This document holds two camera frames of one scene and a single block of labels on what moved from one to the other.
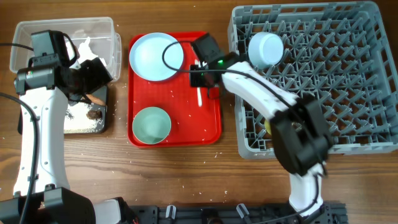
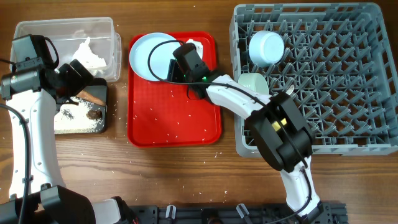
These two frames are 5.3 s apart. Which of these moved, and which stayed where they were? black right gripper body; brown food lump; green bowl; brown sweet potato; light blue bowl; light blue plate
Moved: green bowl; black right gripper body
Stayed: light blue plate; light blue bowl; brown food lump; brown sweet potato
